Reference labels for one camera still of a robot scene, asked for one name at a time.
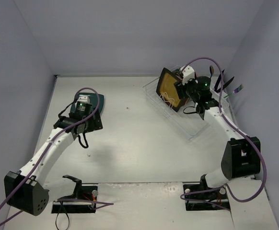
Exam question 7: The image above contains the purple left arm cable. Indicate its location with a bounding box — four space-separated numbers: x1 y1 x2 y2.
0 87 115 230

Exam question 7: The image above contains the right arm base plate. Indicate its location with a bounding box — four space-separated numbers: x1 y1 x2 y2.
181 183 231 211

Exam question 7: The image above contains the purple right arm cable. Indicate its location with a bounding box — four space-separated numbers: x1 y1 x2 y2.
179 57 267 211

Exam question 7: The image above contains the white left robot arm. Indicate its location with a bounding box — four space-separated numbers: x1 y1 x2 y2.
4 100 103 216

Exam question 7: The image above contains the yellow square plate black rim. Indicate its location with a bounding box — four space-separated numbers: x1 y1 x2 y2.
156 68 188 112

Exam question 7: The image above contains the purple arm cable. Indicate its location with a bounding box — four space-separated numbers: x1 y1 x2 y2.
179 57 267 211
0 87 115 230

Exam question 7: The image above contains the dark blue spoon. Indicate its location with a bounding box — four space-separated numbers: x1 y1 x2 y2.
209 65 214 77

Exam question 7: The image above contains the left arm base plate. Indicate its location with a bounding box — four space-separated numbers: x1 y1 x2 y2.
51 184 98 214

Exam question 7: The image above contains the blue knife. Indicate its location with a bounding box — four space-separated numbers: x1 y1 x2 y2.
214 70 224 92

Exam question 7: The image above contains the black knife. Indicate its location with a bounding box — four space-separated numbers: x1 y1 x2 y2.
223 76 234 90

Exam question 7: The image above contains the iridescent fork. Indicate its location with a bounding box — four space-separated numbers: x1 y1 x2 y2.
224 84 244 99

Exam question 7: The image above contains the white cutlery holder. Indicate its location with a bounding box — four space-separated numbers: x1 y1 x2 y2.
210 82 230 111

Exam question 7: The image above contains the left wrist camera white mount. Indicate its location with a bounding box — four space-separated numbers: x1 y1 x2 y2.
74 95 90 104

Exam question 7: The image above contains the light green flower plate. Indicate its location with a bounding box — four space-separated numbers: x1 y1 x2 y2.
173 69 184 80

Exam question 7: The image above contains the clear wire dish rack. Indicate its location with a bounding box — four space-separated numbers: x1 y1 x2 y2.
143 76 222 139

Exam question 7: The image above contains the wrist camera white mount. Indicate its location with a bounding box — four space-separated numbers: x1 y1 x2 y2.
74 95 90 104
180 65 195 85

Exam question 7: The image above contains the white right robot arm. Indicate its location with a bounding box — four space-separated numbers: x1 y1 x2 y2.
174 76 261 197

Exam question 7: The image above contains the dark teal square plate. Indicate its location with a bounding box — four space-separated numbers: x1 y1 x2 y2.
79 92 105 114

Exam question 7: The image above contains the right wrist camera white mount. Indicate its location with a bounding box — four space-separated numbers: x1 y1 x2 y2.
180 65 195 85

